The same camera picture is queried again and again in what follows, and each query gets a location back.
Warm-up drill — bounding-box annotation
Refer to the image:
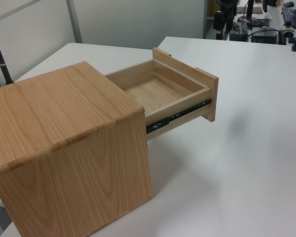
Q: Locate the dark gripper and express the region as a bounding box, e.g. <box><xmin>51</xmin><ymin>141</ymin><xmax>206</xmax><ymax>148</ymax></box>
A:
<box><xmin>214</xmin><ymin>10</ymin><xmax>223</xmax><ymax>40</ymax></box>

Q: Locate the light wooden drawer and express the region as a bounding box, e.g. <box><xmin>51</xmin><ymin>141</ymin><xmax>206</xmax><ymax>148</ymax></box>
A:
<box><xmin>104</xmin><ymin>47</ymin><xmax>220</xmax><ymax>142</ymax></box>

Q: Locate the black metal drawer slide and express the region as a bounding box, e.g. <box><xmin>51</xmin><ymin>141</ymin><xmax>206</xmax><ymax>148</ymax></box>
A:
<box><xmin>146</xmin><ymin>98</ymin><xmax>212</xmax><ymax>134</ymax></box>

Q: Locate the black monitor stand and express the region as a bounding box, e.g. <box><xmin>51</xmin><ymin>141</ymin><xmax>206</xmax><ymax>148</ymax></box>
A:
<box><xmin>237</xmin><ymin>0</ymin><xmax>263</xmax><ymax>28</ymax></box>

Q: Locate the black desktop box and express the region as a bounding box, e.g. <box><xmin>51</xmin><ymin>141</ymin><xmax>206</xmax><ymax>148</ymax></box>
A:
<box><xmin>251</xmin><ymin>29</ymin><xmax>280</xmax><ymax>44</ymax></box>

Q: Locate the black computer keyboard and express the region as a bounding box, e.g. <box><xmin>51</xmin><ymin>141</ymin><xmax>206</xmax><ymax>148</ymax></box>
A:
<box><xmin>281</xmin><ymin>6</ymin><xmax>296</xmax><ymax>29</ymax></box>

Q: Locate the light wooden cabinet box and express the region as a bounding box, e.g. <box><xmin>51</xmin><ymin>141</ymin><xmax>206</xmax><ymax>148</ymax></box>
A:
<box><xmin>0</xmin><ymin>61</ymin><xmax>152</xmax><ymax>237</ymax></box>

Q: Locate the black tripod pole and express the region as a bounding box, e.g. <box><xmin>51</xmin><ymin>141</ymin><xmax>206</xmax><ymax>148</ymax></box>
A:
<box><xmin>0</xmin><ymin>21</ymin><xmax>15</xmax><ymax>86</ymax></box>

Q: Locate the black camera tripod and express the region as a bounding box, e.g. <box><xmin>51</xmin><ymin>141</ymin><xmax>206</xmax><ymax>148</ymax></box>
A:
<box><xmin>217</xmin><ymin>0</ymin><xmax>238</xmax><ymax>40</ymax></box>

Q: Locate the grey partition frame post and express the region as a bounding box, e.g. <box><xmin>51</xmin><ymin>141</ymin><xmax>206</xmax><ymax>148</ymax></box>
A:
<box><xmin>66</xmin><ymin>0</ymin><xmax>83</xmax><ymax>44</ymax></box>

